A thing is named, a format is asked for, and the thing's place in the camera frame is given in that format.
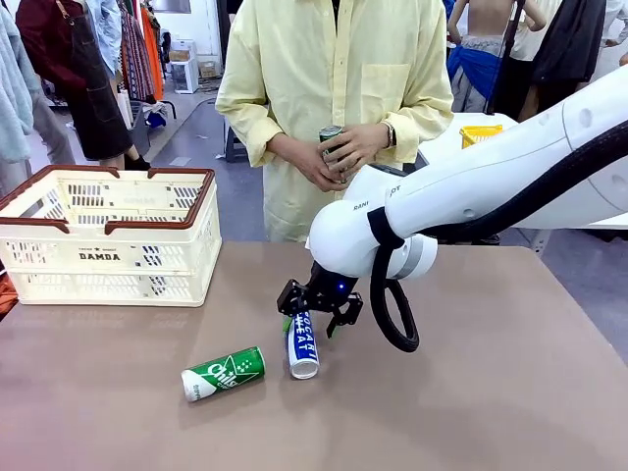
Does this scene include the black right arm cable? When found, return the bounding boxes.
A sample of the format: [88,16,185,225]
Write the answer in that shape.
[367,125,628,353]

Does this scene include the green white cider can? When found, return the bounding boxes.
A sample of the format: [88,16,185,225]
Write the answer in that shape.
[180,345,267,403]
[318,125,350,185]

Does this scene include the bare mannequin torso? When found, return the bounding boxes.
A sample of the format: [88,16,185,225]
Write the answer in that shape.
[448,0,549,45]

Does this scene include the person's right forearm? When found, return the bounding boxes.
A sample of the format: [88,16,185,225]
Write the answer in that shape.
[266,131,295,158]

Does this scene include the small white cabinet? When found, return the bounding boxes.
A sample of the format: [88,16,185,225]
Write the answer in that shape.
[169,38,200,94]

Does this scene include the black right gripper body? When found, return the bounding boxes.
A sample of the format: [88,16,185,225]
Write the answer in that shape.
[301,260,355,314]

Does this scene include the fluffy light blue garment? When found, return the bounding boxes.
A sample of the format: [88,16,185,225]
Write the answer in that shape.
[0,4,45,166]

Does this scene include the cream shirt on mannequin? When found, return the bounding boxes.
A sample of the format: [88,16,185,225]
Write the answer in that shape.
[509,0,563,63]

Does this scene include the cream plastic shopping basket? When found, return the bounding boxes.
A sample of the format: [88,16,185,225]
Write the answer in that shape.
[0,165,223,309]

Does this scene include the black stand pole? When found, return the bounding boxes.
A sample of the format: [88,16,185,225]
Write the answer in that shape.
[484,0,522,117]

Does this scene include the black hanging coat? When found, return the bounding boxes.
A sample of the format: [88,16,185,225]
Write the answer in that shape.
[532,0,607,85]

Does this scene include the mannequin with dark apron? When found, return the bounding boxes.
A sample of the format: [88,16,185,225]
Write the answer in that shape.
[15,0,136,163]

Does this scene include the black trousers on mannequin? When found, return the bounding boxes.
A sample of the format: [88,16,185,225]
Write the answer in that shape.
[493,58,536,122]

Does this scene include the white fabric roll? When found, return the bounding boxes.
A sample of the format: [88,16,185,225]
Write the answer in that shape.
[119,88,134,131]

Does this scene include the blue wrapped skirt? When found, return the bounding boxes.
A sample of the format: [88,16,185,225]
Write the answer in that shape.
[446,33,505,114]

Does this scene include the black plastic stool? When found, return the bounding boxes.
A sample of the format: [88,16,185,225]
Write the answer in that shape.
[224,125,254,163]

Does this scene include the orange cloth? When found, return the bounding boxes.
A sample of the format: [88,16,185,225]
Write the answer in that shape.
[0,268,20,321]

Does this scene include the person torso yellow shirt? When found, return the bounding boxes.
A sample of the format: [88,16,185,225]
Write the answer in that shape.
[215,0,455,244]

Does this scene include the light blue hanging shirt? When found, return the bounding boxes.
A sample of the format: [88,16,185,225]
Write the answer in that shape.
[85,0,124,78]

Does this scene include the person's right hand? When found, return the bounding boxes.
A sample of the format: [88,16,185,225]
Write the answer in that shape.
[282,139,347,193]

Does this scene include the yellow plastic basket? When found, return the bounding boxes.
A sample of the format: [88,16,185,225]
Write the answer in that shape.
[459,125,504,150]

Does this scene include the beige trousers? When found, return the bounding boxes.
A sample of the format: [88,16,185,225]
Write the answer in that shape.
[29,92,78,166]

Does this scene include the blue drink container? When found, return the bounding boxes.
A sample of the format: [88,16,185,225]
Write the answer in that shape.
[141,244,167,296]

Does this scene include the blue white Pocari Sweat can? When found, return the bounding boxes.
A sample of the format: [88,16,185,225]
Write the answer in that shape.
[286,307,323,380]

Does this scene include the orange hanging garment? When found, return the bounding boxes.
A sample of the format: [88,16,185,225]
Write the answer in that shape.
[140,4,166,102]

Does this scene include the striped patterned garment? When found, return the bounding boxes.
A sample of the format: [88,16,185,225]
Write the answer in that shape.
[119,9,156,102]

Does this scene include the person's left hand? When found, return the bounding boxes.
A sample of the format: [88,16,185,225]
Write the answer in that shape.
[321,122,392,185]

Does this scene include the black metal rack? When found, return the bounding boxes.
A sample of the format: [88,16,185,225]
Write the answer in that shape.
[131,100,178,154]

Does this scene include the white hanging garment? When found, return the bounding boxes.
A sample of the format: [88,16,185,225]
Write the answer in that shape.
[586,0,628,84]

